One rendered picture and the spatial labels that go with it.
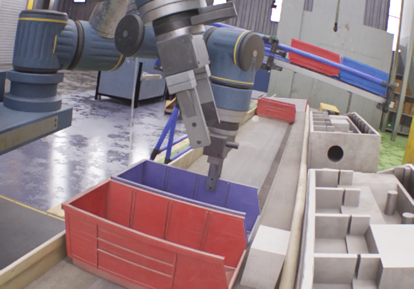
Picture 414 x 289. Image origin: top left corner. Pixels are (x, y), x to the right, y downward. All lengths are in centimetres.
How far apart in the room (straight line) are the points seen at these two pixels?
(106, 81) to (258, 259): 649
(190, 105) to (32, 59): 87
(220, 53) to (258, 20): 1109
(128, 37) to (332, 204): 62
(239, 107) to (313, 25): 742
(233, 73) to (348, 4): 882
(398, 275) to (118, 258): 49
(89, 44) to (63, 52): 11
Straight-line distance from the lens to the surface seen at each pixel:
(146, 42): 84
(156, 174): 101
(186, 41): 49
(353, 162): 175
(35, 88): 128
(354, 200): 90
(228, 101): 86
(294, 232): 102
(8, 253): 151
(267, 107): 312
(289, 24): 817
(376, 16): 1212
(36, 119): 120
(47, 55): 128
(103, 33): 139
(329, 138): 171
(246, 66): 86
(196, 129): 50
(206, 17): 53
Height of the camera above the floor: 121
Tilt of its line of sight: 12 degrees down
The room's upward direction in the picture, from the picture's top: 10 degrees clockwise
